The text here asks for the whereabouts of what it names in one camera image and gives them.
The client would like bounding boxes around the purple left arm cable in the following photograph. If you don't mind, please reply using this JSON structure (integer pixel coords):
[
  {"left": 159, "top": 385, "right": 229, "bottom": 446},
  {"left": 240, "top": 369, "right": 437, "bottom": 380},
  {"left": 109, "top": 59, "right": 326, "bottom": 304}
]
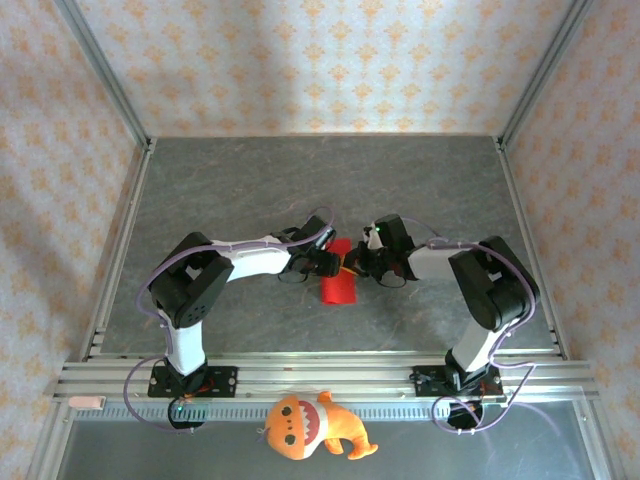
[{"left": 122, "top": 205, "right": 337, "bottom": 435}]

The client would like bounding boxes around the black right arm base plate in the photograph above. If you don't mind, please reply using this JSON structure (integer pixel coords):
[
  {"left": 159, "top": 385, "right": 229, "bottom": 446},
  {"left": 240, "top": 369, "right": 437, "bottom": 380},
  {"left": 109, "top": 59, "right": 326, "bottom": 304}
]
[{"left": 412, "top": 364, "right": 504, "bottom": 400}]

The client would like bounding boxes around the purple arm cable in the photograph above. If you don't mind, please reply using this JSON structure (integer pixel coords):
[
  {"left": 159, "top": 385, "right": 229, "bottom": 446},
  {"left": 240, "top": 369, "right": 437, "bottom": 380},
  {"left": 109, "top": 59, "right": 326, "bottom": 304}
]
[
  {"left": 399, "top": 215, "right": 544, "bottom": 435},
  {"left": 122, "top": 205, "right": 337, "bottom": 435}
]

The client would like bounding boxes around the orange shark plush toy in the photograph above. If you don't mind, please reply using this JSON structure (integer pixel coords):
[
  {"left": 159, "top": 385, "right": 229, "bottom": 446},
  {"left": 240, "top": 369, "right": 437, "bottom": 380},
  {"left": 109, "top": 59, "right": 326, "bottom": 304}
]
[{"left": 263, "top": 390, "right": 380, "bottom": 462}]

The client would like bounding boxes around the black round cable port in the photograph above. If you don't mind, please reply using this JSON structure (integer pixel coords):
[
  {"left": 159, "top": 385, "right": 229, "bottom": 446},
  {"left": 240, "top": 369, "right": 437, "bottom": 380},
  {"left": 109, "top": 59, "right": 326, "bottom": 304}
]
[
  {"left": 448, "top": 401, "right": 485, "bottom": 432},
  {"left": 167, "top": 399, "right": 207, "bottom": 432}
]

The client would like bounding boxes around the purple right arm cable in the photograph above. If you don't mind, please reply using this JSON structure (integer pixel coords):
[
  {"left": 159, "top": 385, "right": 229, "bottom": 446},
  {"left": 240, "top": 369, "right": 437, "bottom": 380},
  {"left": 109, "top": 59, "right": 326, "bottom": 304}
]
[{"left": 399, "top": 215, "right": 544, "bottom": 435}]

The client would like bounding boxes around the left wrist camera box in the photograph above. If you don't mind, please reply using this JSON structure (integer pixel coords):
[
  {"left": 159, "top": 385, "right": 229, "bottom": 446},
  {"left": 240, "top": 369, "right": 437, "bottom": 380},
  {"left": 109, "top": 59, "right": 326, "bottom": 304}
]
[{"left": 310, "top": 225, "right": 336, "bottom": 250}]

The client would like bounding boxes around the slotted grey cable duct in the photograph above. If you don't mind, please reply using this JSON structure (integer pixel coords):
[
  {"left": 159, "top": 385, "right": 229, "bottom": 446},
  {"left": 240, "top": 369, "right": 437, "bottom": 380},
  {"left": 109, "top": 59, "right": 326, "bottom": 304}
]
[{"left": 74, "top": 399, "right": 506, "bottom": 421}]

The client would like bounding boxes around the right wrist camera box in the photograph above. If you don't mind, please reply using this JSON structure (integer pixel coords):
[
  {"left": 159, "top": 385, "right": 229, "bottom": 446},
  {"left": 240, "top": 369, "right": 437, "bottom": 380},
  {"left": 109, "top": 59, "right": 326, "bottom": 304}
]
[{"left": 362, "top": 224, "right": 387, "bottom": 250}]

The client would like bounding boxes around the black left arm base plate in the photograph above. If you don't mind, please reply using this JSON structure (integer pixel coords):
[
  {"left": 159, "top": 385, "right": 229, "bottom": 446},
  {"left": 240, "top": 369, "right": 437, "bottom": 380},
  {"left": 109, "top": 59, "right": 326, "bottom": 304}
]
[{"left": 147, "top": 366, "right": 239, "bottom": 400}]

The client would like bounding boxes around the aluminium frame post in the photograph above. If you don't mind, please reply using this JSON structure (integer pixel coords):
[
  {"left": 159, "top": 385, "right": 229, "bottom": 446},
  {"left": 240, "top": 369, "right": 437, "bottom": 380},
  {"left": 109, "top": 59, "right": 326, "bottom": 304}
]
[
  {"left": 53, "top": 0, "right": 154, "bottom": 151},
  {"left": 497, "top": 0, "right": 596, "bottom": 149}
]

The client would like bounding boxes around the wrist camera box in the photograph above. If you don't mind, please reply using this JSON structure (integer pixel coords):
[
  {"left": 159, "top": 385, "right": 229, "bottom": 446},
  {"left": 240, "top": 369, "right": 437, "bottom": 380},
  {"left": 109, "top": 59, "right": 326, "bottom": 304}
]
[
  {"left": 362, "top": 224, "right": 387, "bottom": 250},
  {"left": 310, "top": 225, "right": 336, "bottom": 250}
]

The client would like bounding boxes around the aluminium cross rail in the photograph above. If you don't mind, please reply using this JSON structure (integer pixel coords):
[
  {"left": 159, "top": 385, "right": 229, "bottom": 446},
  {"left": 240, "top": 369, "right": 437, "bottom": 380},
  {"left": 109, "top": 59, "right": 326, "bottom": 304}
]
[{"left": 52, "top": 352, "right": 599, "bottom": 401}]

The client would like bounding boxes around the aluminium side rail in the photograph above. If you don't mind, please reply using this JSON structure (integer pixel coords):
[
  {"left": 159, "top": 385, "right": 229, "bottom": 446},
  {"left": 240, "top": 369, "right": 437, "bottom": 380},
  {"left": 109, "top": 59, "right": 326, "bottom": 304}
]
[
  {"left": 494, "top": 137, "right": 569, "bottom": 359},
  {"left": 79, "top": 144, "right": 156, "bottom": 361}
]

